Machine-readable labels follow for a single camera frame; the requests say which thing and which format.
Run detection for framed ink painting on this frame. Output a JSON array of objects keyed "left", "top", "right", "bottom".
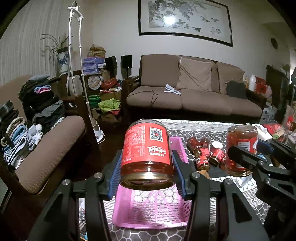
[{"left": 137, "top": 0, "right": 233, "bottom": 47}]

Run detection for pink plastic basket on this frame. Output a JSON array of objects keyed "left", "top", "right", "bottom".
[{"left": 111, "top": 136, "right": 193, "bottom": 230}]

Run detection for brown armchair left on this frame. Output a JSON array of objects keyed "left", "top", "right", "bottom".
[{"left": 1, "top": 75, "right": 87, "bottom": 195}]

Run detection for dark green cushion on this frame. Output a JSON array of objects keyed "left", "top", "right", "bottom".
[{"left": 226, "top": 80, "right": 247, "bottom": 99}]

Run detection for brown tea packet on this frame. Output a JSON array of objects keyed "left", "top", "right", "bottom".
[{"left": 198, "top": 170, "right": 210, "bottom": 179}]

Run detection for pile of folded clothes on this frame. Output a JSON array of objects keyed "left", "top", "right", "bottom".
[{"left": 1, "top": 74, "right": 65, "bottom": 170}]

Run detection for tan sofa cushion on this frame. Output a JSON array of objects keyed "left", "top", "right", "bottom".
[{"left": 177, "top": 57, "right": 214, "bottom": 92}]

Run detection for brown three-seat sofa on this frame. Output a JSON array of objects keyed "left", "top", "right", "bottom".
[{"left": 122, "top": 54, "right": 266, "bottom": 121}]

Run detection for white garment steamer stand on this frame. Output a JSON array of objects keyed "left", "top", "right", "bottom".
[{"left": 66, "top": 1, "right": 106, "bottom": 144}]

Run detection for white tissue box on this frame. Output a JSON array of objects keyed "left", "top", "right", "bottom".
[{"left": 252, "top": 123, "right": 273, "bottom": 141}]

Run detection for potted plant blue vase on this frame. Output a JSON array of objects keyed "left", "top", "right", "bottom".
[{"left": 41, "top": 34, "right": 69, "bottom": 76}]

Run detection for red sauce jar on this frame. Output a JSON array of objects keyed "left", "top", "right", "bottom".
[{"left": 225, "top": 125, "right": 258, "bottom": 177}]

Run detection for white lid red tub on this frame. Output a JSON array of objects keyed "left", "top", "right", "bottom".
[{"left": 211, "top": 141, "right": 223, "bottom": 152}]

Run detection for papers on sofa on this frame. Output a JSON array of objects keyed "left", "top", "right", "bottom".
[{"left": 164, "top": 84, "right": 181, "bottom": 95}]

